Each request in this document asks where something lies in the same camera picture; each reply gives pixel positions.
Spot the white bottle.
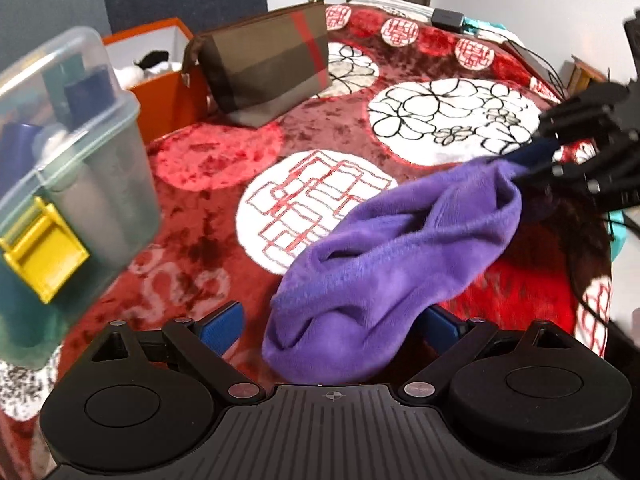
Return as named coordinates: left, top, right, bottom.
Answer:
left=31, top=121, right=101, bottom=196

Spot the brown plaid zipper pouch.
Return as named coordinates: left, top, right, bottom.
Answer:
left=180, top=3, right=333, bottom=128

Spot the white plush toy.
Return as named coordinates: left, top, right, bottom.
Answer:
left=116, top=59, right=184, bottom=87

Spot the blue jar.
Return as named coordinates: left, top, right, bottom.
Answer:
left=0, top=121, right=38, bottom=194

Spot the dark blue bottle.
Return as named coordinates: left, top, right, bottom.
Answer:
left=63, top=66, right=112, bottom=122

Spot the purple fleece towel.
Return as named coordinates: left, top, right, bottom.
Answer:
left=261, top=156, right=524, bottom=384

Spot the grey headboard panel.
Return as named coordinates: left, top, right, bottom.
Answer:
left=0, top=0, right=112, bottom=61

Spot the clear plastic storage box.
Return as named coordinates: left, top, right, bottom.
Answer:
left=0, top=25, right=163, bottom=368

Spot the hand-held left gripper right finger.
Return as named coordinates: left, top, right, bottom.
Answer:
left=401, top=305, right=577, bottom=407

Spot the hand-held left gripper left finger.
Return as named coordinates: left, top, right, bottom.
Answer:
left=89, top=301, right=264, bottom=404

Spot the wooden furniture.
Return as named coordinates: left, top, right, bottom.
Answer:
left=569, top=54, right=612, bottom=97

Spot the teal plastic object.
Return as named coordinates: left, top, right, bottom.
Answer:
left=606, top=206, right=628, bottom=262

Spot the black cable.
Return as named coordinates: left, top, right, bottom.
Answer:
left=504, top=39, right=571, bottom=103

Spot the black power adapter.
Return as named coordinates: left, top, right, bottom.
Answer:
left=430, top=8, right=467, bottom=31

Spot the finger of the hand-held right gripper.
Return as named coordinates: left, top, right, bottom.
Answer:
left=514, top=129, right=640, bottom=197
left=499, top=81, right=632, bottom=174

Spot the orange cardboard box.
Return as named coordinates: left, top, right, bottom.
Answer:
left=101, top=17, right=209, bottom=144

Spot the red floral printed blanket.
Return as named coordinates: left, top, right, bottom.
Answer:
left=0, top=2, right=621, bottom=461

